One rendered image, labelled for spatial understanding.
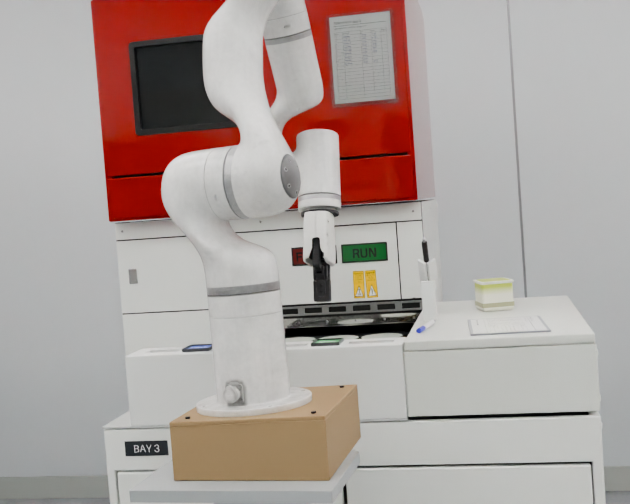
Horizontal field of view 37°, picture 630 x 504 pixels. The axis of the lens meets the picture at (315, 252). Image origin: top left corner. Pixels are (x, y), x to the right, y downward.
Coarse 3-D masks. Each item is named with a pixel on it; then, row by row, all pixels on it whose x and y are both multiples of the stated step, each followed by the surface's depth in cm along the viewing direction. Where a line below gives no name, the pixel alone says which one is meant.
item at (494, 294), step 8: (480, 280) 212; (488, 280) 211; (496, 280) 209; (504, 280) 209; (512, 280) 209; (480, 288) 210; (488, 288) 209; (496, 288) 209; (504, 288) 209; (512, 288) 209; (480, 296) 211; (488, 296) 209; (496, 296) 209; (504, 296) 209; (512, 296) 209; (480, 304) 211; (488, 304) 209; (496, 304) 209; (504, 304) 209; (512, 304) 209
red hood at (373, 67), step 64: (128, 0) 241; (192, 0) 237; (320, 0) 231; (384, 0) 229; (128, 64) 242; (192, 64) 239; (320, 64) 232; (384, 64) 229; (128, 128) 243; (192, 128) 239; (320, 128) 234; (384, 128) 231; (128, 192) 244; (384, 192) 232
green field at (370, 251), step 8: (344, 248) 239; (352, 248) 239; (360, 248) 238; (368, 248) 238; (376, 248) 238; (384, 248) 237; (344, 256) 239; (352, 256) 239; (360, 256) 238; (368, 256) 238; (376, 256) 238; (384, 256) 237
